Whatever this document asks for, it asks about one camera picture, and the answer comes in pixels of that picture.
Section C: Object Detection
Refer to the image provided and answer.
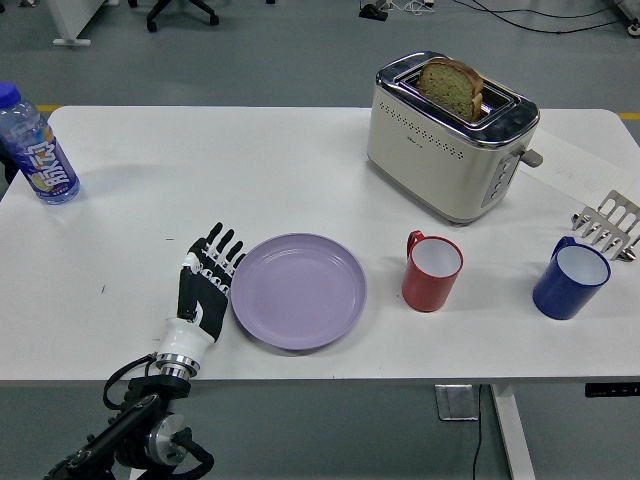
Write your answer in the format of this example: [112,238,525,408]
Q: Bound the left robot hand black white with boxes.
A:
[157,222,247,362]

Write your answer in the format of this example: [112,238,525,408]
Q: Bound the purple plate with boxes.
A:
[230,232,369,353]

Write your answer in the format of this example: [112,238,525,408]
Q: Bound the blue labelled drink bottle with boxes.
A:
[0,81,81,206]

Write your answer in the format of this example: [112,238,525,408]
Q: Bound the red mug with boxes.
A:
[402,230,465,314]

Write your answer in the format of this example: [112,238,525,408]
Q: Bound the cream and chrome toaster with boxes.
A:
[366,49,545,225]

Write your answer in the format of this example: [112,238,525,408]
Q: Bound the silver box under table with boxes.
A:
[433,383,481,421]

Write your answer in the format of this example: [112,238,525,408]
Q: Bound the black office chair base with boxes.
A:
[127,0,220,34]

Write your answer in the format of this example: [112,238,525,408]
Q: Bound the white desk foot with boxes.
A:
[47,0,109,47]

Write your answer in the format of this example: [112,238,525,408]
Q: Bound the large brown bread slice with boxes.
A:
[416,56,485,122]

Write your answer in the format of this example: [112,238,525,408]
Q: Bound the white table leg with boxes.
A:
[489,384,536,480]

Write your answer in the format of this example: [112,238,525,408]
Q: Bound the blue mug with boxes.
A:
[532,236,612,321]

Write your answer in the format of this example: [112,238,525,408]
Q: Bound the white paper sheet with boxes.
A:
[517,127,632,206]

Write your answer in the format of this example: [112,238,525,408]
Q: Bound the black table control panel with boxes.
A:
[584,382,640,399]

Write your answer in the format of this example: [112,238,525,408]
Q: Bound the silver metal toast rack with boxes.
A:
[571,189,640,262]

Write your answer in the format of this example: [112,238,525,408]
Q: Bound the black cable under table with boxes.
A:
[469,384,484,480]

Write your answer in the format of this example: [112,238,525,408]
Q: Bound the white floor cables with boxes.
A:
[387,0,436,15]

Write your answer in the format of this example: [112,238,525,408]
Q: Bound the black floor cable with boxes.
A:
[469,0,626,36]

